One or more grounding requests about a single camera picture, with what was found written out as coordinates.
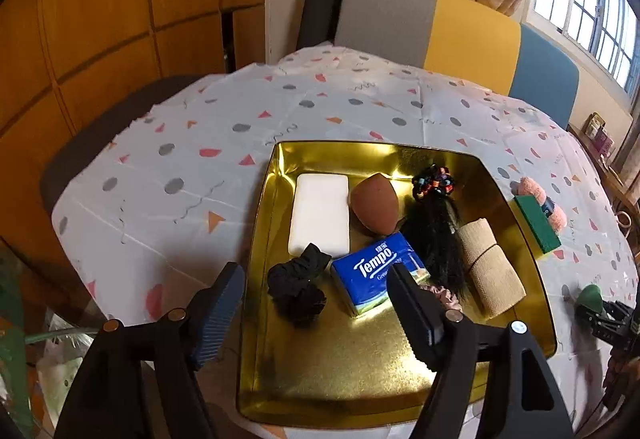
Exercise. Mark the gold metal tray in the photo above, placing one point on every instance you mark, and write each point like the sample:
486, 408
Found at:
340, 369

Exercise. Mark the black hairpiece with coloured beads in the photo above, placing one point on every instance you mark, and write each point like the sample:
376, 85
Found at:
435, 239

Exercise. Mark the grey yellow blue chair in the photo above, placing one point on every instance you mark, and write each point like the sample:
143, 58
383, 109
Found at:
470, 34

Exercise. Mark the white foam sponge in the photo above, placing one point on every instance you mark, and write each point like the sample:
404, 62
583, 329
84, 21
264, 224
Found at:
320, 214

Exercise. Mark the brown makeup sponge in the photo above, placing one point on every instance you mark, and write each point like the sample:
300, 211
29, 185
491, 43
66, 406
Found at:
375, 206

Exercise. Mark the blue tissue pack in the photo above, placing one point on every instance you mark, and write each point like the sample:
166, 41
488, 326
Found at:
365, 279

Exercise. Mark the patterned tablecloth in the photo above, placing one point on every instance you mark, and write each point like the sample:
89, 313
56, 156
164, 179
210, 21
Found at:
175, 144

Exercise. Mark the pink fluffy roll blue band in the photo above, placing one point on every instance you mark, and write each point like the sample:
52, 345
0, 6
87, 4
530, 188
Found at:
530, 189

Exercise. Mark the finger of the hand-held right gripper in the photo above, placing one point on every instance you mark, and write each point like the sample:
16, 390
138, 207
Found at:
597, 324
617, 309

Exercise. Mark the pink satin scrunchie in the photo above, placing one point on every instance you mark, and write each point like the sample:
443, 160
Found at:
445, 299

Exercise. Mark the clear plastic bag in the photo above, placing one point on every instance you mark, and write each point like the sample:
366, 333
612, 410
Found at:
50, 369

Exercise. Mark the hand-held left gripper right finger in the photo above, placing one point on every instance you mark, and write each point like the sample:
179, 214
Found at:
410, 309

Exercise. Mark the black scrunchie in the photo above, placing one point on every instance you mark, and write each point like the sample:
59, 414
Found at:
295, 294

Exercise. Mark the beige bandage roll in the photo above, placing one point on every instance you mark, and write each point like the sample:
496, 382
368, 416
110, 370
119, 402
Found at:
490, 269

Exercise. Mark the green scouring sponge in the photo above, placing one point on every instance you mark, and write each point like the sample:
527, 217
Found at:
535, 224

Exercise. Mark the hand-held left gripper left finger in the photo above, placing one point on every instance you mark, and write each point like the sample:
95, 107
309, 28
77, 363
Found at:
220, 314

